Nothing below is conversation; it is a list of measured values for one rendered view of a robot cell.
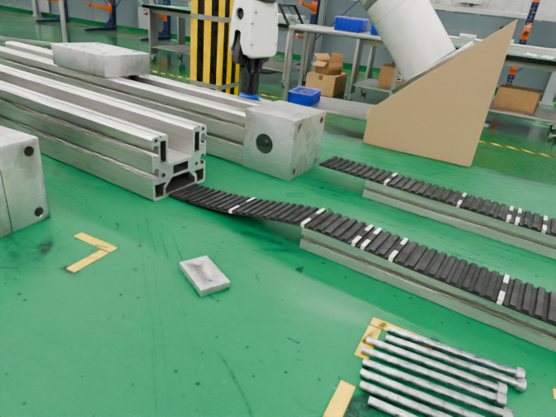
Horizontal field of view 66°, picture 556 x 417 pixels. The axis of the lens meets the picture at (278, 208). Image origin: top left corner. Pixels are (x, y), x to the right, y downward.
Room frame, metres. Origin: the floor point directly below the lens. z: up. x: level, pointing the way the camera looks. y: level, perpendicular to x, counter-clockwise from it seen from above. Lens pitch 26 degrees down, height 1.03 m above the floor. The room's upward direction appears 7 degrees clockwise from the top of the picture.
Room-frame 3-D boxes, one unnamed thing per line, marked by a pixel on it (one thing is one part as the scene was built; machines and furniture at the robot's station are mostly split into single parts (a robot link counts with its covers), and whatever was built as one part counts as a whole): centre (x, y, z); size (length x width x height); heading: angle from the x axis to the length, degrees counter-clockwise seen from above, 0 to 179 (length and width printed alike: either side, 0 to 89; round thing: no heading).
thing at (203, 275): (0.34, 0.06, 0.78); 0.05 x 0.03 x 0.01; 37
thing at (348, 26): (3.76, -0.38, 0.50); 1.03 x 0.55 x 1.01; 77
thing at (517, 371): (0.27, -0.16, 0.78); 0.11 x 0.01 x 0.01; 68
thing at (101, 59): (0.89, 0.39, 0.87); 0.16 x 0.11 x 0.07; 61
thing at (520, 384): (0.26, -0.15, 0.78); 0.11 x 0.01 x 0.01; 69
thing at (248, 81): (0.85, 0.09, 0.89); 0.03 x 0.03 x 0.07; 61
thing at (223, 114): (0.89, 0.39, 0.82); 0.80 x 0.10 x 0.09; 61
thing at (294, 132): (0.68, 0.00, 0.83); 0.12 x 0.09 x 0.10; 151
